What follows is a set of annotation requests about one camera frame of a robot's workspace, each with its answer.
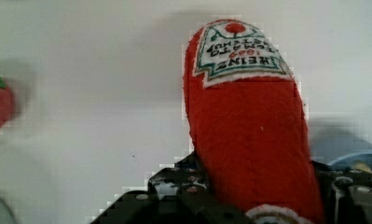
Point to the blue small bowl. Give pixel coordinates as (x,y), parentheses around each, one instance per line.
(344,162)

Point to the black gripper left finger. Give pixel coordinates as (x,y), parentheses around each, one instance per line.
(176,195)

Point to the red plush ketchup bottle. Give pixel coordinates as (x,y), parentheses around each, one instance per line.
(247,125)

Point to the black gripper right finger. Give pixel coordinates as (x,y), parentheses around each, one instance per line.
(346,195)

